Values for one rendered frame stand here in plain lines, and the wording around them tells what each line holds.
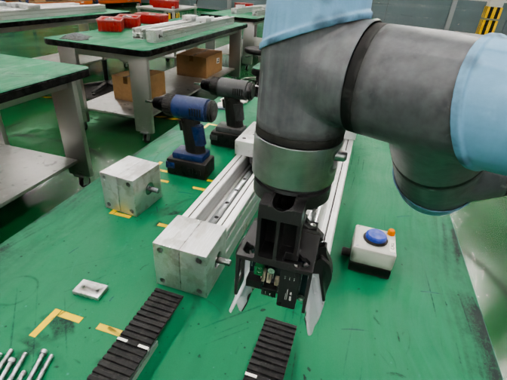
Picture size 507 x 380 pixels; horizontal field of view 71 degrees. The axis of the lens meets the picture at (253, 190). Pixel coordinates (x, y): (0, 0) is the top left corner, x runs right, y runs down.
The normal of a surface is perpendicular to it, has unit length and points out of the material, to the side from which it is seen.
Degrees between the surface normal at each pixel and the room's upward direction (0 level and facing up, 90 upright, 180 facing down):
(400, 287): 0
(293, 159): 90
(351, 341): 0
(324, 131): 90
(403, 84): 74
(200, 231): 0
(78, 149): 90
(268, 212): 90
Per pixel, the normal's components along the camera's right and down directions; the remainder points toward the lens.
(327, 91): -0.61, 0.47
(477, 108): -0.55, 0.26
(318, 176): 0.45, 0.49
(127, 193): -0.37, 0.45
